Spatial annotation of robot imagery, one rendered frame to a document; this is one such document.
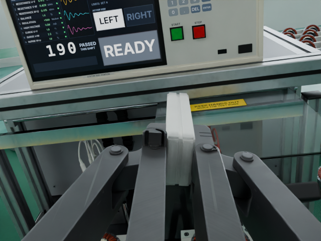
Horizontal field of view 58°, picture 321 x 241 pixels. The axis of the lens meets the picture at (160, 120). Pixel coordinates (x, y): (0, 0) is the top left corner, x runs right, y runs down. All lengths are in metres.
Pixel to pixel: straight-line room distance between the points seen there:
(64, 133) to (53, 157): 0.24
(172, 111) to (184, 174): 0.04
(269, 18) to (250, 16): 6.62
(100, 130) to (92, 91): 0.08
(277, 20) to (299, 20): 0.48
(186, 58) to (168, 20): 0.07
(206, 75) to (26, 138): 0.36
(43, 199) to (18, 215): 0.11
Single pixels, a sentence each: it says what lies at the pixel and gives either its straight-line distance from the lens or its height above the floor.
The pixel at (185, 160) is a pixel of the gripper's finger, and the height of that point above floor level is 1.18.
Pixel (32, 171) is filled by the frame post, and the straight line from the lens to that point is 0.78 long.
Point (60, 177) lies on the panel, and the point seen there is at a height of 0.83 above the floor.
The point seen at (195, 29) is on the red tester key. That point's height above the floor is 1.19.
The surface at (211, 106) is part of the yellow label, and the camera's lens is 0.50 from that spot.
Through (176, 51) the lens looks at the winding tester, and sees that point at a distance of 0.53.
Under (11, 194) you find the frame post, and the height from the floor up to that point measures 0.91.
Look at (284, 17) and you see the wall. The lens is 7.26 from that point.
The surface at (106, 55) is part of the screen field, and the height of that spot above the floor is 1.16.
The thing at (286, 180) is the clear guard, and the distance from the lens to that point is 0.36.
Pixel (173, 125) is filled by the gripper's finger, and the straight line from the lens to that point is 0.16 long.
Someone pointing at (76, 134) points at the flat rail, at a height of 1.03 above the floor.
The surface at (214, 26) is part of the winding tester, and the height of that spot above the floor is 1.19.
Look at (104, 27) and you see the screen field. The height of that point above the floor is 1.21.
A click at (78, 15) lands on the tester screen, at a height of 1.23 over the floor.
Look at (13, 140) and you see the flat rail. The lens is 0.64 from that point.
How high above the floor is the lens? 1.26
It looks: 25 degrees down
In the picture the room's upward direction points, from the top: 9 degrees counter-clockwise
